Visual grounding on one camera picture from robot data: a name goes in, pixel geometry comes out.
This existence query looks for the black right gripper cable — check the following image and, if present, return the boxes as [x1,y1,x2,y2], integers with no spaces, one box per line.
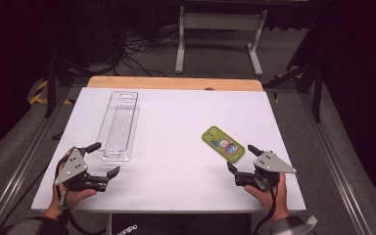
[252,182,279,235]

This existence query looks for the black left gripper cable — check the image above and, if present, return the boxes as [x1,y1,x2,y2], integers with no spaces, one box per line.
[54,156,108,235]

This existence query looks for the clear plastic storage tray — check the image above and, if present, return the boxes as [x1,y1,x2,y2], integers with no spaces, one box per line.
[96,91,141,163]

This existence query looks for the black floor cables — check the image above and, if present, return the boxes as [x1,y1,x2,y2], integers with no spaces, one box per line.
[109,27,181,78]

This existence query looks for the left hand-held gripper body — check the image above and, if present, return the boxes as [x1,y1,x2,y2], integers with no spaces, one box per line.
[54,146,110,193]

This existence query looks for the black tripod stand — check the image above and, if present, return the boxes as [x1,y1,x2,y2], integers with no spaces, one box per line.
[262,60,325,124]
[43,53,94,119]

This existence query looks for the wooden table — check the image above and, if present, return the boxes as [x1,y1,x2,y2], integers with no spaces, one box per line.
[86,75,264,92]

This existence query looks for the yellow black floor tape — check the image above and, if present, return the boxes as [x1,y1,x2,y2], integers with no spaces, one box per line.
[28,79,75,107]

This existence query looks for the person's right hand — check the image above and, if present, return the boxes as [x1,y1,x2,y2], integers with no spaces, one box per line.
[244,171,290,221]

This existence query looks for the person's left hand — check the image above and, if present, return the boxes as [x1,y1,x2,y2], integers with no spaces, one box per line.
[47,148,98,217]

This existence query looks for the person's black printed clothing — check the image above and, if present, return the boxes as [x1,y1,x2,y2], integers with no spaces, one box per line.
[110,212,253,235]

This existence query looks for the green cartoon phone case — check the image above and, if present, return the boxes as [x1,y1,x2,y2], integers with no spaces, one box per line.
[201,125,246,164]

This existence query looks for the white metal stand frame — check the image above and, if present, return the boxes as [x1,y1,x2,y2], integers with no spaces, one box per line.
[174,5,269,77]

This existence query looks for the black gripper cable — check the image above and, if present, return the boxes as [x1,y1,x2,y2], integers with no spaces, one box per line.
[252,182,279,235]
[54,156,108,235]

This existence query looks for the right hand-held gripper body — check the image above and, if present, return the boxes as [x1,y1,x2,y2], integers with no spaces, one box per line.
[234,150,298,193]

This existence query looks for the white table cover board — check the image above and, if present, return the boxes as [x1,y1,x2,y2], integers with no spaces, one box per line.
[31,86,306,214]

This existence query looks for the aluminium floor rail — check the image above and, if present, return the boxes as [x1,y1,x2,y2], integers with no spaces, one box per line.
[297,92,376,235]
[0,85,74,235]

